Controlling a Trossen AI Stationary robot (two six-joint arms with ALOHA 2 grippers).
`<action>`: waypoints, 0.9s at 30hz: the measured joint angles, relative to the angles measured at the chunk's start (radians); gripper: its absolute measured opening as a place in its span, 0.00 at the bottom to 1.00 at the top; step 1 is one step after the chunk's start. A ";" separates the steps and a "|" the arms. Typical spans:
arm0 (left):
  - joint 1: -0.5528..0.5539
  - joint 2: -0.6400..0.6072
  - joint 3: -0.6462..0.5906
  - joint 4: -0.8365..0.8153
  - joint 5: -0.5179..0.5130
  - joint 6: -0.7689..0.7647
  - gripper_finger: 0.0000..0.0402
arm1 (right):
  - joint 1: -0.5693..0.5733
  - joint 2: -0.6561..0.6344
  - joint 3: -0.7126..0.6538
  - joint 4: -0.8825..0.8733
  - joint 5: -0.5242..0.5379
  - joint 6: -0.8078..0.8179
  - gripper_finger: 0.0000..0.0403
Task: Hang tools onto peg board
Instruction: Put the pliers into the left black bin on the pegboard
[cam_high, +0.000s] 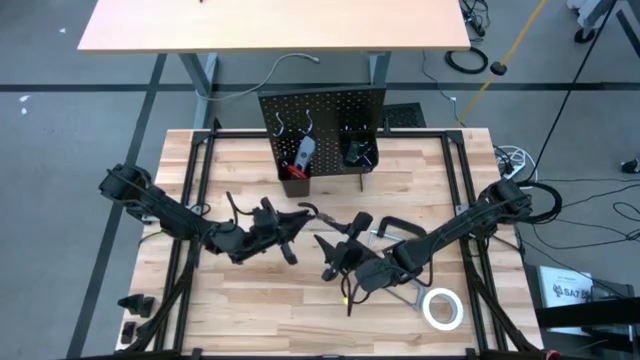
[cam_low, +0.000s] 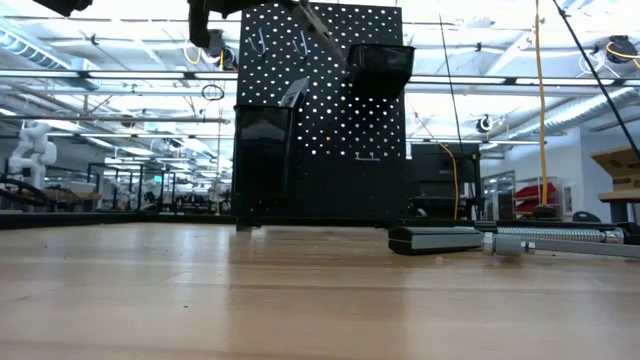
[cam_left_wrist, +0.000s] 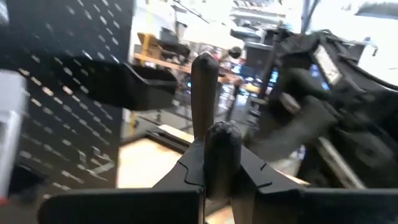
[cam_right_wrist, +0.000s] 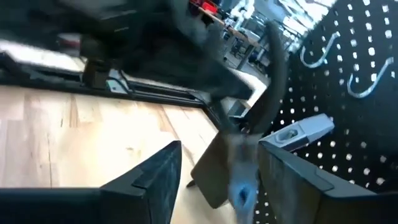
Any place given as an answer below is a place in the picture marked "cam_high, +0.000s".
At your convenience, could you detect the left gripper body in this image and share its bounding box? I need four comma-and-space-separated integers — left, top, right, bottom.
226, 196, 302, 267

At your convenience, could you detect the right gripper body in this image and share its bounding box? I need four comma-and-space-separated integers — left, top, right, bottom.
322, 212, 382, 282

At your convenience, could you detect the grey spirit level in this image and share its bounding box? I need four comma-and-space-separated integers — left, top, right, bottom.
293, 134, 318, 174

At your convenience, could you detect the tall narrow black bin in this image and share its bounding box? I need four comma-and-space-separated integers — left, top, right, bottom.
276, 158, 313, 199

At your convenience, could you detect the wide black bin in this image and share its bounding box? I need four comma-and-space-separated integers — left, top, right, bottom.
338, 130, 380, 175

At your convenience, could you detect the white tape roll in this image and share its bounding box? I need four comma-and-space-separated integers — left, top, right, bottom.
420, 286, 466, 333

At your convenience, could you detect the black perforated pegboard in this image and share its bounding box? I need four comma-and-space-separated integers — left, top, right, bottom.
256, 85, 389, 194

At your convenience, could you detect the black floor grate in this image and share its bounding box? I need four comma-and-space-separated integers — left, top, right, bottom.
384, 101, 428, 130

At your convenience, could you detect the white power strip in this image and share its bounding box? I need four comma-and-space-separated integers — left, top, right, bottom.
491, 144, 538, 181

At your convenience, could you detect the light wooden desk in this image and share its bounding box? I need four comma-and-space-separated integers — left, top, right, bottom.
76, 0, 473, 129

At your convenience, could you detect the white printed box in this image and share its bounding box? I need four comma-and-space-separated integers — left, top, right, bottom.
536, 264, 596, 309

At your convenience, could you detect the black cart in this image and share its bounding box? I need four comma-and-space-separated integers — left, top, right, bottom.
533, 281, 640, 354

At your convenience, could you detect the grey cart with caster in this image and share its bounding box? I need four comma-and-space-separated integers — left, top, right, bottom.
565, 0, 640, 47

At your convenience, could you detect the black-handled grey hacksaw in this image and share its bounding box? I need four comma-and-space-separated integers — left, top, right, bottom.
387, 284, 428, 313

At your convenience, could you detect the black aluminium table frame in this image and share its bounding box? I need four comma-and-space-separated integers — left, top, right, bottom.
127, 117, 544, 360

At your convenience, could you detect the grey cable with plug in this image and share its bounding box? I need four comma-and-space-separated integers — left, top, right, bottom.
194, 51, 322, 103

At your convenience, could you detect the coiled black cable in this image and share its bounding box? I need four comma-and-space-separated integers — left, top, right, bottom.
443, 44, 490, 77

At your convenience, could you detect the yellow strap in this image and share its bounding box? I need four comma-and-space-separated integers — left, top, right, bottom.
453, 0, 552, 129

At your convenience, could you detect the thin slanted black cable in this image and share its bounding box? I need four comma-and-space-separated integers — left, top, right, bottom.
531, 0, 619, 174

